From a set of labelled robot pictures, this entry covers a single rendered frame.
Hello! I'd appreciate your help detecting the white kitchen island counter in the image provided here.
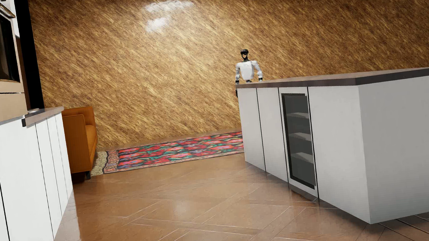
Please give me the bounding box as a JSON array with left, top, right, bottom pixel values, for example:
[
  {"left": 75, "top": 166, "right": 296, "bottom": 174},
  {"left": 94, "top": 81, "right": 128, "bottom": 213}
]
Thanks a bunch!
[{"left": 235, "top": 62, "right": 429, "bottom": 238}]

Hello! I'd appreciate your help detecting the red floral patterned rug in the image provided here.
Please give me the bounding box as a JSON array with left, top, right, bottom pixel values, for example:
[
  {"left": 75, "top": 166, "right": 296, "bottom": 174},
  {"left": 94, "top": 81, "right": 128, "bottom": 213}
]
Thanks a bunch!
[{"left": 89, "top": 131, "right": 246, "bottom": 176}]

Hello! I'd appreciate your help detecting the white humanoid robot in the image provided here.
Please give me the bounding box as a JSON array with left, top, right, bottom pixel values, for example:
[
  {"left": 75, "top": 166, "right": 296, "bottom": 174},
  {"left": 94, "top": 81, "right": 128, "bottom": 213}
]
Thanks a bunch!
[{"left": 231, "top": 47, "right": 266, "bottom": 98}]

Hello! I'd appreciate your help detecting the built-in glass door wine cooler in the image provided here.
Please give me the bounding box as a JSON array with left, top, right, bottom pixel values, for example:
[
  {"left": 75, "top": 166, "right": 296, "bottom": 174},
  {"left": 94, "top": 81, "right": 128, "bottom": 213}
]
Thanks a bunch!
[{"left": 278, "top": 84, "right": 321, "bottom": 201}]

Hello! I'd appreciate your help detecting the orange upholstered sofa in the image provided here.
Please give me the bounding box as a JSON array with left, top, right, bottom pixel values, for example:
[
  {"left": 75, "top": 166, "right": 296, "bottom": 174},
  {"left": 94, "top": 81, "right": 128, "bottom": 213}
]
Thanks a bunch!
[{"left": 61, "top": 105, "right": 103, "bottom": 182}]

